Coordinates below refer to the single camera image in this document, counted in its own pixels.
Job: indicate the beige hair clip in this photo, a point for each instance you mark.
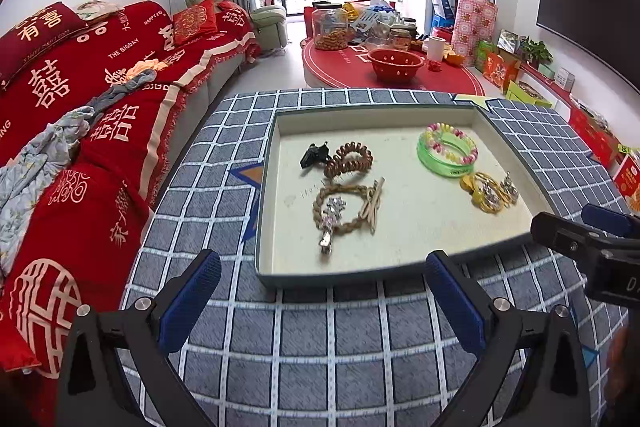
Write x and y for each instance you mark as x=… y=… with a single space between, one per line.
x=372 y=207

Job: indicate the red cardboard box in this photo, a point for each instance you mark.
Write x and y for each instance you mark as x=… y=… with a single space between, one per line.
x=592 y=137

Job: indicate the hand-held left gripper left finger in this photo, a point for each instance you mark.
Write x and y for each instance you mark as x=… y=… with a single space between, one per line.
x=192 y=302

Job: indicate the green translucent bangle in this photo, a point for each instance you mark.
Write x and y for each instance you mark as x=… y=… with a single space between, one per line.
x=425 y=158

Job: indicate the green gift box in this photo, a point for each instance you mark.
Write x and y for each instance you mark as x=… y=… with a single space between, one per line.
x=482 y=54

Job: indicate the small potted plant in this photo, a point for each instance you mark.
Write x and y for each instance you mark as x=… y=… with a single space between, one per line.
x=536 y=52

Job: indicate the peach crumpled cloth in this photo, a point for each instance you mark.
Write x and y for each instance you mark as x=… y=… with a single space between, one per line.
x=145 y=69

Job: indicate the yellow-green box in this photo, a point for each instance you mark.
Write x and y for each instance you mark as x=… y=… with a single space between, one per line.
x=525 y=94

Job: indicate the black hair claw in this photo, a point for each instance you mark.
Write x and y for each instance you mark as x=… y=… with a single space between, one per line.
x=312 y=156

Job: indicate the red plastic colander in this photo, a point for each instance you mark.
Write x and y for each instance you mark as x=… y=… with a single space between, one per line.
x=395 y=64

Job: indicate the blue and white bag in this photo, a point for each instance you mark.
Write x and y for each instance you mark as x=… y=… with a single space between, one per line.
x=442 y=9

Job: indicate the white cup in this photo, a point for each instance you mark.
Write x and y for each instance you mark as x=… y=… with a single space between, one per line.
x=437 y=49

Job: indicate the round red table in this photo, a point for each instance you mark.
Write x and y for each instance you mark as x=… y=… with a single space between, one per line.
x=340 y=67

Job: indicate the person's right forearm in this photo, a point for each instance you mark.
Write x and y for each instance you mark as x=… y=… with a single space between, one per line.
x=625 y=377

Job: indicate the orange and white snack box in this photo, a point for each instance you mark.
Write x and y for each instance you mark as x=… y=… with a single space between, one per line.
x=629 y=182

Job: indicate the grey checked tablecloth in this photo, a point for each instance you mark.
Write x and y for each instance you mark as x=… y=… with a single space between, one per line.
x=300 y=347

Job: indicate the small silver hair clip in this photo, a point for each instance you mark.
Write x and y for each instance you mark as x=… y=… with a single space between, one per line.
x=510 y=188
x=489 y=196

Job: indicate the large glass snack jar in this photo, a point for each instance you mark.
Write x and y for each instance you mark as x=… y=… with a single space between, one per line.
x=330 y=29

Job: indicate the small glass jar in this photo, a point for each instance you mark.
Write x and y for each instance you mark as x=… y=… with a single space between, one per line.
x=400 y=38

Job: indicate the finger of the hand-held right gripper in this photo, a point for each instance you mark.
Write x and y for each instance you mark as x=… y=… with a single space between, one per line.
x=560 y=232
x=607 y=219

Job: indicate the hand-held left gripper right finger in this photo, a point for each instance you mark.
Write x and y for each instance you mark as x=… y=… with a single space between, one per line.
x=455 y=302

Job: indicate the red lettered pillow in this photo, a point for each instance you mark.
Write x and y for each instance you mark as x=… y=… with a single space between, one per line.
x=37 y=34

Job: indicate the grey-blue crumpled clothes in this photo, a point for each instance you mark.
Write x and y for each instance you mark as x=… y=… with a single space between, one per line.
x=30 y=177

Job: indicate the sofa with red cover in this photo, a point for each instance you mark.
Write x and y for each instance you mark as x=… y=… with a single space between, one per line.
x=90 y=227

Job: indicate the red patterned cushion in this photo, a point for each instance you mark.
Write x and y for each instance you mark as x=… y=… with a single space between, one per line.
x=195 y=21

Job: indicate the clear glass bowl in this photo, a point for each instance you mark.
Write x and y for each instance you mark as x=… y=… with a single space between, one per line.
x=376 y=44

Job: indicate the small white box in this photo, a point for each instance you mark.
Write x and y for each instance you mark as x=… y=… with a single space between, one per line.
x=565 y=78

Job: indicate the grey shallow cardboard box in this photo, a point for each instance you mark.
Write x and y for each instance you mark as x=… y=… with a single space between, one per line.
x=425 y=227

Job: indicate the crystal hair clip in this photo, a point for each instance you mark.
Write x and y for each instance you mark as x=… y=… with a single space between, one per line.
x=331 y=217

